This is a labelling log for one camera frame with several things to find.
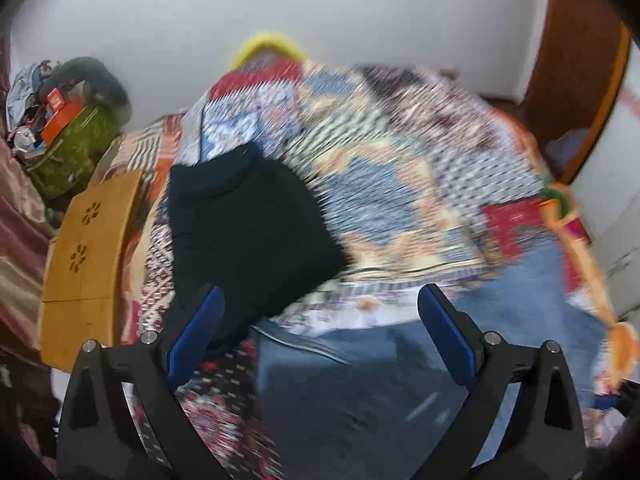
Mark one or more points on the white door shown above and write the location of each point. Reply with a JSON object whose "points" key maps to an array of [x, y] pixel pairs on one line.
{"points": [[620, 185]]}

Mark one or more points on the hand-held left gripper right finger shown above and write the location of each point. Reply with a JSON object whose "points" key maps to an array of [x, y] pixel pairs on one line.
{"points": [[445, 335]]}

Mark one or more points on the grey long pillow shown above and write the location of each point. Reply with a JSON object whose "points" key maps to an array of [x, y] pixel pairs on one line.
{"points": [[107, 85]]}

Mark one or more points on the black folded garment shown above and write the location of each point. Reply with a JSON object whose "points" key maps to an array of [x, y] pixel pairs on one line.
{"points": [[250, 240]]}

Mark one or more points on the green patterned storage bag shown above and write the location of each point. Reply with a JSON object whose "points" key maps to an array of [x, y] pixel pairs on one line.
{"points": [[75, 155]]}

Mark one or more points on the wooden lap desk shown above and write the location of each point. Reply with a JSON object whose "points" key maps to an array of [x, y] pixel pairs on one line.
{"points": [[85, 260]]}

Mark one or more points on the flat orange box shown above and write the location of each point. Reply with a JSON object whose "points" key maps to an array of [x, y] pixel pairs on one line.
{"points": [[60, 122]]}

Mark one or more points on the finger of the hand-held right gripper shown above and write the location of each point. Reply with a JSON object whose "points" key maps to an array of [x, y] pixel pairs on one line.
{"points": [[607, 402]]}

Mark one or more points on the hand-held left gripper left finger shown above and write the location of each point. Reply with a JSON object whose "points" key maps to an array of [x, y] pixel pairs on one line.
{"points": [[197, 332]]}

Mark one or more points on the pile of clothes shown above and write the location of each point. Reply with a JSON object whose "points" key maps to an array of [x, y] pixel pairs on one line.
{"points": [[25, 90]]}

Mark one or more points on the patchwork printed blanket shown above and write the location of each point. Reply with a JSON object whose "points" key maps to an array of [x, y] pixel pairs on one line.
{"points": [[400, 185]]}

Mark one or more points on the brown wooden door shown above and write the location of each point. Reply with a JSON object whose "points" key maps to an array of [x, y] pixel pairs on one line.
{"points": [[575, 60]]}

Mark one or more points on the striped pink gold curtain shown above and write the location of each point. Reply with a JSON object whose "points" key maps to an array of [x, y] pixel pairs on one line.
{"points": [[20, 220]]}

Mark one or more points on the blue denim pants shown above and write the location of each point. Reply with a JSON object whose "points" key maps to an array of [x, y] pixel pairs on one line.
{"points": [[350, 400]]}

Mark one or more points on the small orange box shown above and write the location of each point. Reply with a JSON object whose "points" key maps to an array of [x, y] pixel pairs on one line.
{"points": [[55, 99]]}

